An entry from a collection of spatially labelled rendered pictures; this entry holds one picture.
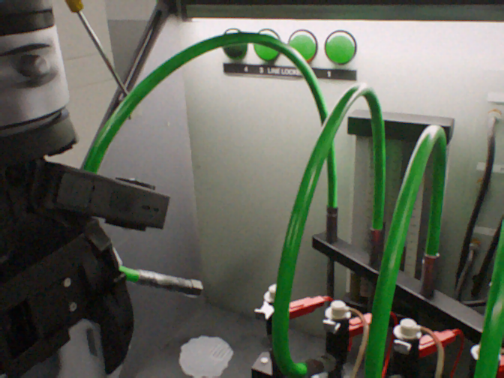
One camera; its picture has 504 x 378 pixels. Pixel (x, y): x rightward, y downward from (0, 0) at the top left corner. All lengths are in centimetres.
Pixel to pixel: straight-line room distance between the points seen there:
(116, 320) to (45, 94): 13
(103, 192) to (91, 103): 331
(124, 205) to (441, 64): 55
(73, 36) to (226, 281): 264
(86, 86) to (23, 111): 333
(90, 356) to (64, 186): 11
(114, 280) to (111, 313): 2
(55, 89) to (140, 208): 11
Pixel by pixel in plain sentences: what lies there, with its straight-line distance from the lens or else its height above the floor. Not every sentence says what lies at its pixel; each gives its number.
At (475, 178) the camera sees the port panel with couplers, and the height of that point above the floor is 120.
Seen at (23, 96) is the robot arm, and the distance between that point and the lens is 25.
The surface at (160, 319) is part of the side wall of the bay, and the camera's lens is 102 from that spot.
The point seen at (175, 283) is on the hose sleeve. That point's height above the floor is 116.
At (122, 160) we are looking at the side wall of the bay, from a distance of 84.
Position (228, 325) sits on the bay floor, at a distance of 108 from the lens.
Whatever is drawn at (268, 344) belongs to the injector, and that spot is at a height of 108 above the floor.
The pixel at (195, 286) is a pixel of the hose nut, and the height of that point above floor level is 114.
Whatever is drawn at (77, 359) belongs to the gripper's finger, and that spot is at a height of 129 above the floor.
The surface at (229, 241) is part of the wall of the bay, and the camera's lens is 102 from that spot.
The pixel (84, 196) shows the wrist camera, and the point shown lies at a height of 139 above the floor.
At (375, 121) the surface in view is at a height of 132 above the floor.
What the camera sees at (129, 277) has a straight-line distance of 59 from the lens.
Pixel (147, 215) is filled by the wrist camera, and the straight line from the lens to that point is 35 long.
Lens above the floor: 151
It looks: 25 degrees down
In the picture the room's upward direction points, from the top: 3 degrees counter-clockwise
